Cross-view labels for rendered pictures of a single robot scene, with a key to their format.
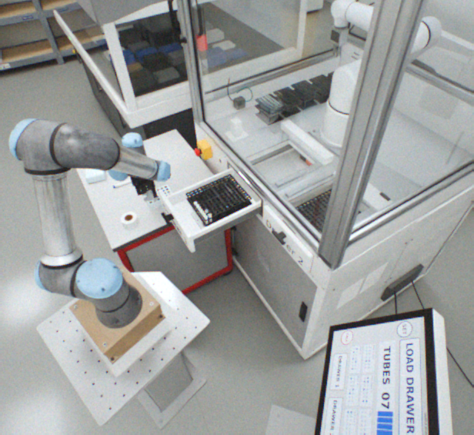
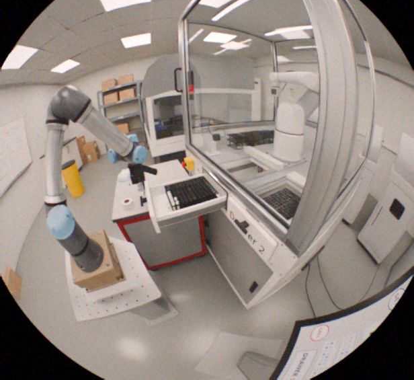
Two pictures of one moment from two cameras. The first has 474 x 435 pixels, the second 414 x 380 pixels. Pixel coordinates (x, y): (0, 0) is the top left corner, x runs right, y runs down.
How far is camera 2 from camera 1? 0.79 m
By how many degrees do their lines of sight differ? 20
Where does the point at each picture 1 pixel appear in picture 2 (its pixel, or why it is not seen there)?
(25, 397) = not seen: hidden behind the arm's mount
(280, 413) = (225, 334)
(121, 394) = (89, 313)
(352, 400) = not seen: outside the picture
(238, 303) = (207, 274)
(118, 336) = (82, 277)
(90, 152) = (64, 97)
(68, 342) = not seen: hidden behind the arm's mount
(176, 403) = (158, 319)
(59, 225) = (48, 168)
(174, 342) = (128, 300)
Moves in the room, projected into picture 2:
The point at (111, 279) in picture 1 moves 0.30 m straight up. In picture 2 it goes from (59, 224) to (22, 126)
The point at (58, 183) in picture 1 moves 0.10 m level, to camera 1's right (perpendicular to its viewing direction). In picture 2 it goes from (53, 133) to (64, 128)
